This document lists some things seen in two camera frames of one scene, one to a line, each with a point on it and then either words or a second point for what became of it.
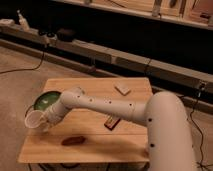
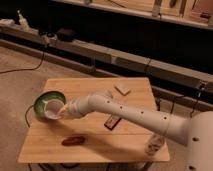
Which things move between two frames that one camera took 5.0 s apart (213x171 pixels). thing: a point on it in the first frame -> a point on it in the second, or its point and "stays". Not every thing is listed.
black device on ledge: (65, 35) stays
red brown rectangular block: (112, 122) stays
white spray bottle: (23, 22) stays
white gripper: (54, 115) -> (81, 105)
